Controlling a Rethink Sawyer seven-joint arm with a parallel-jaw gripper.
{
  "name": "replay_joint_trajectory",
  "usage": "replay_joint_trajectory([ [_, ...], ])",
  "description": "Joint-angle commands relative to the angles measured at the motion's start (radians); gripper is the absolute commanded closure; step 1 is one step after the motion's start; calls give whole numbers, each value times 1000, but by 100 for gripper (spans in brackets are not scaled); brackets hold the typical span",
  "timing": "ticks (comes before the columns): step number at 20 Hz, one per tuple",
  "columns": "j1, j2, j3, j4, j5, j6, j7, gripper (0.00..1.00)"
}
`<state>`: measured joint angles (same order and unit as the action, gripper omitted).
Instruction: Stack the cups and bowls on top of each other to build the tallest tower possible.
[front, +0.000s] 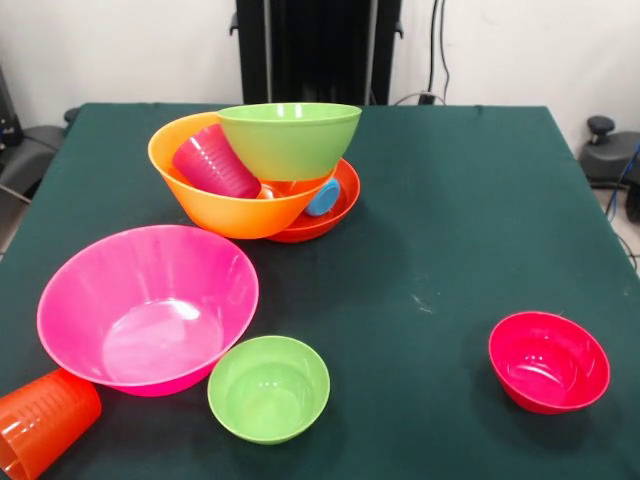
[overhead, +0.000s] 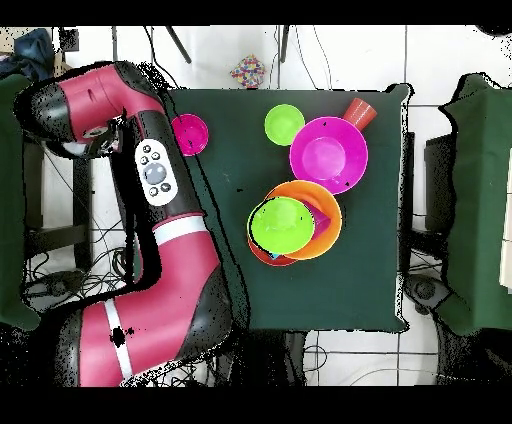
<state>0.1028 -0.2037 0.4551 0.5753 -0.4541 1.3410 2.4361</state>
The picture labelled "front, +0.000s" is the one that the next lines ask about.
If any blue cup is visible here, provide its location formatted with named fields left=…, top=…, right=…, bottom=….
left=304, top=178, right=342, bottom=218

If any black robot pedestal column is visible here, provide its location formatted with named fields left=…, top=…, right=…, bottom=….
left=229, top=0, right=404, bottom=106

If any large green bowl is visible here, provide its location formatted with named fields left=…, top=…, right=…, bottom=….
left=217, top=102, right=363, bottom=182

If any black wall cable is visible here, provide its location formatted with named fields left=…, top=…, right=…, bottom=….
left=427, top=0, right=452, bottom=102

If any small green bowl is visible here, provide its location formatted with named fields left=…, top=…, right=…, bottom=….
left=206, top=335, right=332, bottom=446

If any large pink bowl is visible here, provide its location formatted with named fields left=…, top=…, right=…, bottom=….
left=36, top=224, right=261, bottom=398

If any red-orange bowl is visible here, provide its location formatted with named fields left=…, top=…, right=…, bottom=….
left=264, top=158, right=362, bottom=245

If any small pink bowl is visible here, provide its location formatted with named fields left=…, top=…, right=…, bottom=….
left=488, top=311, right=612, bottom=416

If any large orange bowl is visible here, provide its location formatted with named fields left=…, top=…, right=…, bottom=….
left=147, top=110, right=337, bottom=241

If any red-orange cup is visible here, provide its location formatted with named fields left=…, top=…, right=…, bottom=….
left=0, top=368, right=103, bottom=480

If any dark green table cloth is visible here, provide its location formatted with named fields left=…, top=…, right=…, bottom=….
left=0, top=102, right=640, bottom=480

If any purple cup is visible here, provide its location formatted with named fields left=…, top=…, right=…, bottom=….
left=171, top=123, right=263, bottom=200

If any black pedestal leg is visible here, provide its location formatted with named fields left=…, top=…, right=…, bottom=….
left=0, top=124, right=66, bottom=201
left=578, top=115, right=640, bottom=224

